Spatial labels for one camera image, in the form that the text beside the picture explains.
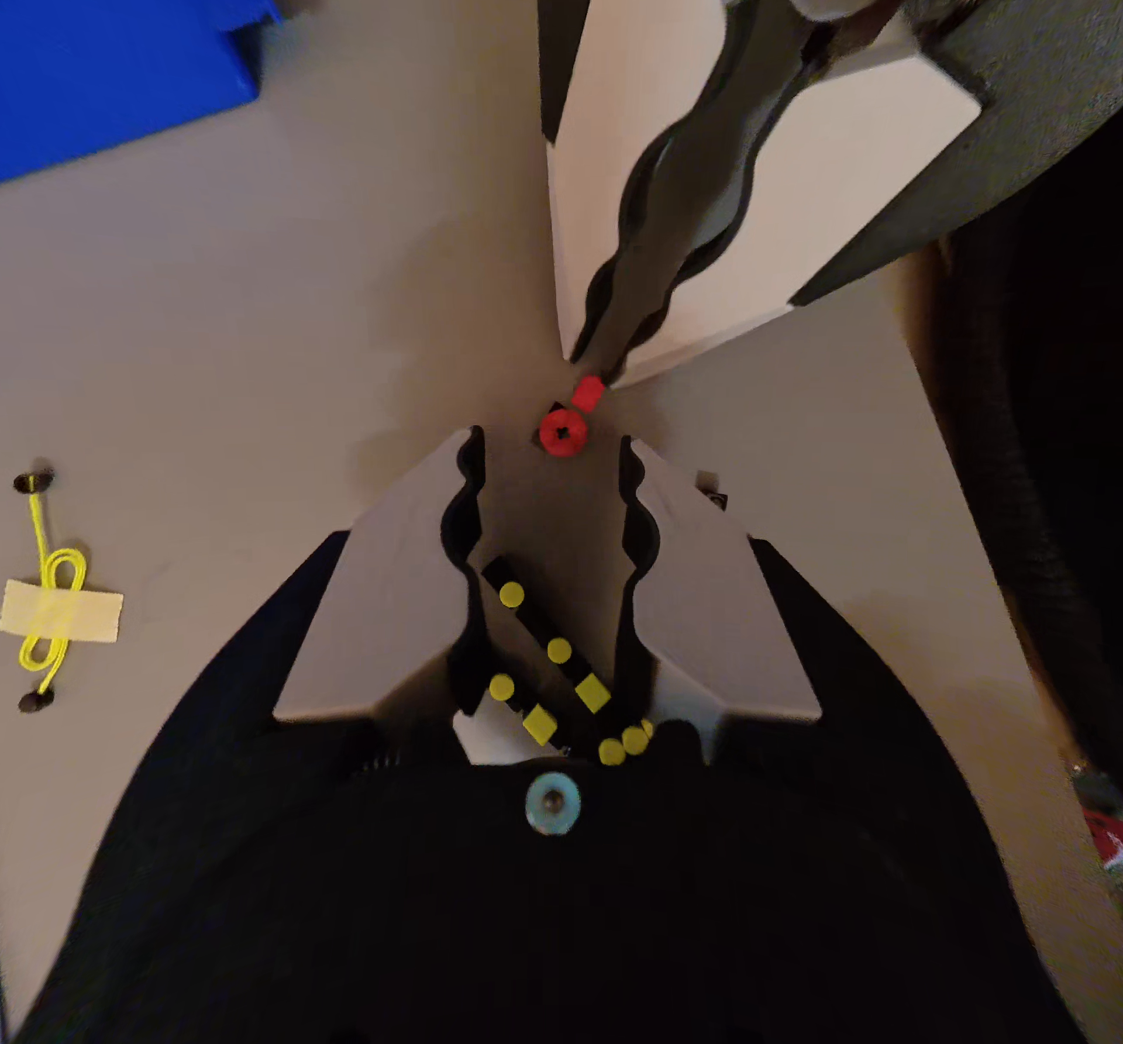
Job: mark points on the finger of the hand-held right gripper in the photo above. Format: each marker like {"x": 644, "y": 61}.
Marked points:
{"x": 632, "y": 53}
{"x": 842, "y": 167}

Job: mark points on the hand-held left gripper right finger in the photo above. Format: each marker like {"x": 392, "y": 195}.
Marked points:
{"x": 728, "y": 614}

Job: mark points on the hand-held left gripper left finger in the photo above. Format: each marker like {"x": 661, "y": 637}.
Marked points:
{"x": 368, "y": 614}

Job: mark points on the black yellow lego spider model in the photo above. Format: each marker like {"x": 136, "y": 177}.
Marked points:
{"x": 558, "y": 651}

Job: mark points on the red round lego piece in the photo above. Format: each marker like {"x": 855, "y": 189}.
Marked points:
{"x": 561, "y": 434}

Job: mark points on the person's dark knit sweater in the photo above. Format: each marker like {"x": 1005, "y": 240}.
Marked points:
{"x": 1035, "y": 447}

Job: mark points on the blue plastic bin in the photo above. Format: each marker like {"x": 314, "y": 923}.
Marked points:
{"x": 114, "y": 35}

